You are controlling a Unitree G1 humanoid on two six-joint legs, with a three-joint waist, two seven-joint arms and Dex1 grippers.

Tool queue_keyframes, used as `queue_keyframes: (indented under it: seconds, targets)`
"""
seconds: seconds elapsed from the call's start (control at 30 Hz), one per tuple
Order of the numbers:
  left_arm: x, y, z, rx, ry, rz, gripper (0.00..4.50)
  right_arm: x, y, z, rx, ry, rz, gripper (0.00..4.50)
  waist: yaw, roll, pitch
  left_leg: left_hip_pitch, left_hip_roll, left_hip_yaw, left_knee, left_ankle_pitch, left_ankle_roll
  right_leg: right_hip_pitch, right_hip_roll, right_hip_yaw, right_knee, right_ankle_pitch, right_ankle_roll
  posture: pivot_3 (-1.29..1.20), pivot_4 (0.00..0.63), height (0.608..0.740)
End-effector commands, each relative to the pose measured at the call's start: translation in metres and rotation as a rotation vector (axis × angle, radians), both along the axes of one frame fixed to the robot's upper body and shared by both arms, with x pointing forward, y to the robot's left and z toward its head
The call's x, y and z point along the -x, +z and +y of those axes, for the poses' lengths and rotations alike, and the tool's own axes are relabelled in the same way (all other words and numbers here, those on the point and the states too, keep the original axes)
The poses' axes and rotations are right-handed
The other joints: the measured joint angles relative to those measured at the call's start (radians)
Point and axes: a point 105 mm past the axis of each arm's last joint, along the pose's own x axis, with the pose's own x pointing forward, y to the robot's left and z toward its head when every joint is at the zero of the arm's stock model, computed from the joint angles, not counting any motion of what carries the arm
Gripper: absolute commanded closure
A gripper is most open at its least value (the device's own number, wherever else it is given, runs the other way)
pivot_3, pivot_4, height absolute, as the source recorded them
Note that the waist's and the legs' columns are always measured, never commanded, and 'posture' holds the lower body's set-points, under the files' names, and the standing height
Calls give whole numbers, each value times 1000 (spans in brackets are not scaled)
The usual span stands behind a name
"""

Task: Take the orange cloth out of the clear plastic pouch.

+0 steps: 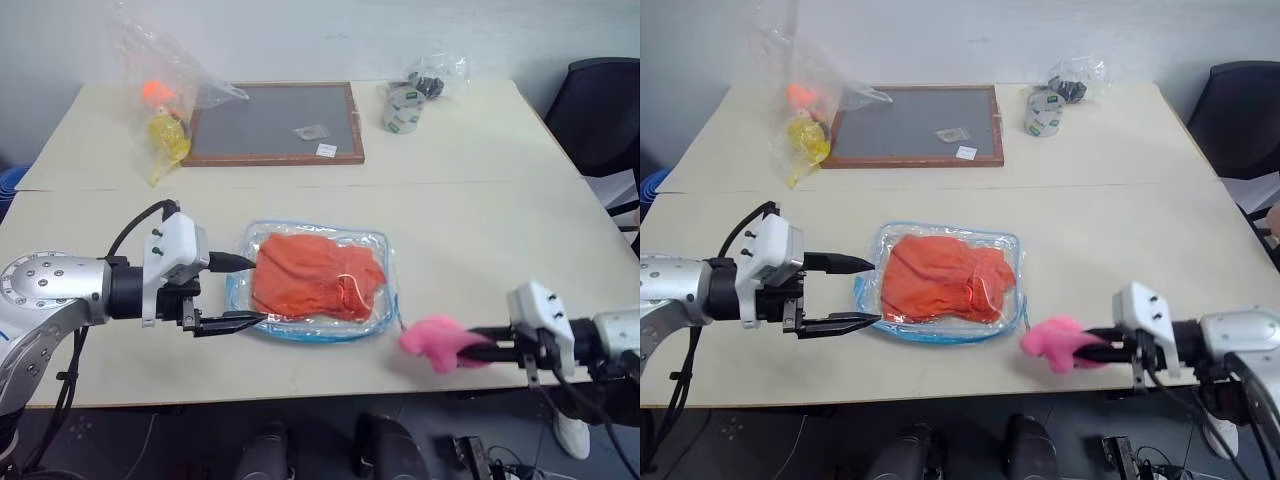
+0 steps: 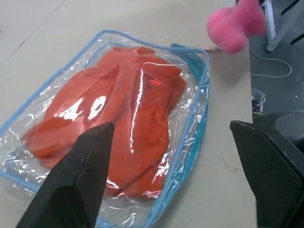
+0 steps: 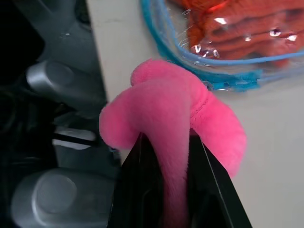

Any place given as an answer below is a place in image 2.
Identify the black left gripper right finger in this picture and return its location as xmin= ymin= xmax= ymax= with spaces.
xmin=229 ymin=120 xmax=304 ymax=228

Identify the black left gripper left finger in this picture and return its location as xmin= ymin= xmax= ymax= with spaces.
xmin=15 ymin=122 xmax=115 ymax=228

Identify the clear plastic pouch blue trim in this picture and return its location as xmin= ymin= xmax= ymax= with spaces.
xmin=0 ymin=29 xmax=210 ymax=228

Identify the orange cloth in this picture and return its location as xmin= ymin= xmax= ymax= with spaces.
xmin=21 ymin=46 xmax=187 ymax=198

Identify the black office chair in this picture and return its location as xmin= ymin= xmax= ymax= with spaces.
xmin=252 ymin=111 xmax=304 ymax=178

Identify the pink fluffy plush toy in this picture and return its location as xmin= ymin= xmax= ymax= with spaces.
xmin=207 ymin=0 xmax=267 ymax=53

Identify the small electronics wire bundle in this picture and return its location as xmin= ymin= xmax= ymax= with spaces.
xmin=251 ymin=87 xmax=266 ymax=114

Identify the white cable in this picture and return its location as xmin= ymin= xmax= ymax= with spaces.
xmin=248 ymin=45 xmax=292 ymax=78

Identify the white metal frame leg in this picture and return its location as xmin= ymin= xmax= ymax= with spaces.
xmin=264 ymin=0 xmax=300 ymax=52

